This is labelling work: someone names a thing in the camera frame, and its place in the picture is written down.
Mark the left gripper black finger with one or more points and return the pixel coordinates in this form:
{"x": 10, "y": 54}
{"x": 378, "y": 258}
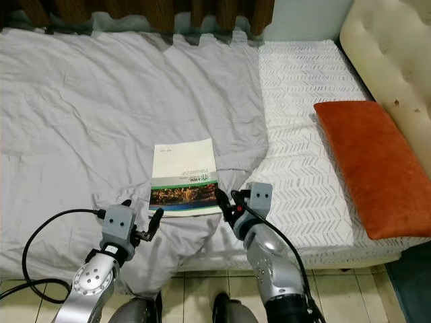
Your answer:
{"x": 157, "y": 219}
{"x": 126, "y": 202}

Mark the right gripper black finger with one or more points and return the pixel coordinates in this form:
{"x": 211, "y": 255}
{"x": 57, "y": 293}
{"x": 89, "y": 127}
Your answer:
{"x": 238, "y": 194}
{"x": 222, "y": 200}

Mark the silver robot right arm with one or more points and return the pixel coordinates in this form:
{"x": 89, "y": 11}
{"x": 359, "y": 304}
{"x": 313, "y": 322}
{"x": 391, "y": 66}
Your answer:
{"x": 273, "y": 262}

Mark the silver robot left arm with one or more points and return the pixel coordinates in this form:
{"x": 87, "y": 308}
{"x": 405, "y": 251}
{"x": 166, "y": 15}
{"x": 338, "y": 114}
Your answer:
{"x": 91, "y": 282}

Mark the white green photo book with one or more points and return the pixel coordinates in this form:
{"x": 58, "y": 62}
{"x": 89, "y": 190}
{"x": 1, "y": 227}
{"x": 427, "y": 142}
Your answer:
{"x": 183, "y": 168}

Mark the white patterned bedsheet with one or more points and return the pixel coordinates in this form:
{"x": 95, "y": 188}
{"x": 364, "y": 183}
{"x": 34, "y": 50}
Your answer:
{"x": 303, "y": 155}

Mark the silver robot left leg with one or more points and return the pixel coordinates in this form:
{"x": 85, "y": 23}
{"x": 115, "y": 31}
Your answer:
{"x": 131, "y": 313}

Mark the light grey duvet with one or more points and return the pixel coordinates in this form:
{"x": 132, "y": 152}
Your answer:
{"x": 94, "y": 121}

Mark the black robot right foot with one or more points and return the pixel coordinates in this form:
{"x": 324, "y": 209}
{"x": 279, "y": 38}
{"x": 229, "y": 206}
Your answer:
{"x": 220, "y": 308}

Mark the orange pillow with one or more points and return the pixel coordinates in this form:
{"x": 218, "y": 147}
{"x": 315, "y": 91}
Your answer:
{"x": 370, "y": 161}

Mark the brown curtain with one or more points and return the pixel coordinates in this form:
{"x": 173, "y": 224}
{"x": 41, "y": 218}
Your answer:
{"x": 148, "y": 13}

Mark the dark teal mat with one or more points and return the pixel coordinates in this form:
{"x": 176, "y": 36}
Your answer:
{"x": 411, "y": 296}

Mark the cream tufted headboard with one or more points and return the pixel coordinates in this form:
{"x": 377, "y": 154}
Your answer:
{"x": 390, "y": 47}

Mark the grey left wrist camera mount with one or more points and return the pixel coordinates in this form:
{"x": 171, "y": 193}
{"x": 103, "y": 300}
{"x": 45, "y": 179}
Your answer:
{"x": 118, "y": 223}

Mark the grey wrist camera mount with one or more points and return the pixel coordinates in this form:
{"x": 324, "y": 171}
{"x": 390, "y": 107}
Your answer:
{"x": 118, "y": 223}
{"x": 260, "y": 198}

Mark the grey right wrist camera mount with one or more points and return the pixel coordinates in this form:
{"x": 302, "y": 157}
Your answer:
{"x": 260, "y": 198}

